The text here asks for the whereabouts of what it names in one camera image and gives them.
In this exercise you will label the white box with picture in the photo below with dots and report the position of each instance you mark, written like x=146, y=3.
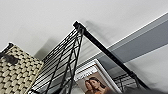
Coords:
x=95, y=80

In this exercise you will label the long grey wall band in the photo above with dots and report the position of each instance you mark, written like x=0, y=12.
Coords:
x=140, y=41

